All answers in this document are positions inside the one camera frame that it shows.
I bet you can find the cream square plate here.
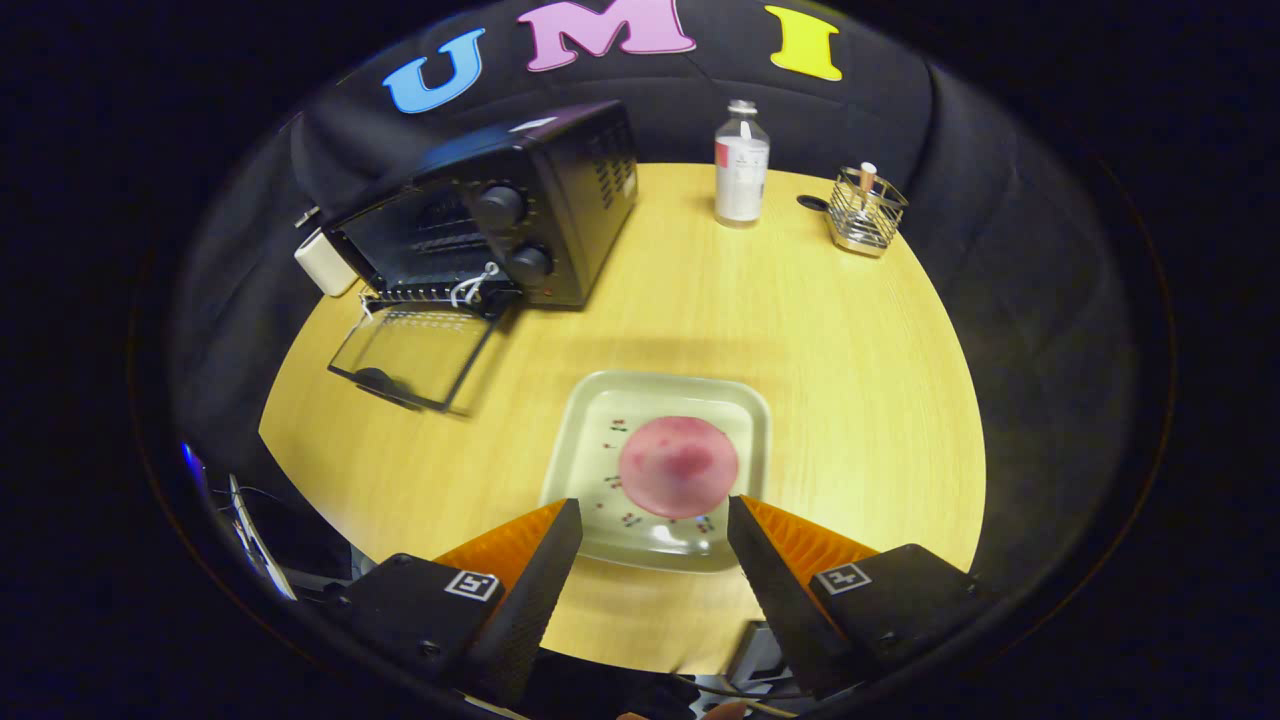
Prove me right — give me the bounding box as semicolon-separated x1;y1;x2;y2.
540;370;773;575

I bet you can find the pink round food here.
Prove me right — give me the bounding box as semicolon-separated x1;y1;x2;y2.
618;416;741;521

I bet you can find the metal wire basket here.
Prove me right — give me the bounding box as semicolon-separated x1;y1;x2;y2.
827;165;910;259

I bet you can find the black toaster oven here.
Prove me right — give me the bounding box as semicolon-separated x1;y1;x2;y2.
325;100;641;416

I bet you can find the clear bottle white label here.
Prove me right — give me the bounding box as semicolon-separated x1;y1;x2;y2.
714;100;771;229

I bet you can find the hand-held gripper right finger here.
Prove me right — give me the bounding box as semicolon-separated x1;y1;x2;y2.
727;495;988;699

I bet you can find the white toaster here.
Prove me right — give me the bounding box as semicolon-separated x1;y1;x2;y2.
294;228;361;298

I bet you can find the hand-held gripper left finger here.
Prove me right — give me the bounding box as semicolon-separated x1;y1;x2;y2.
335;498;585;707

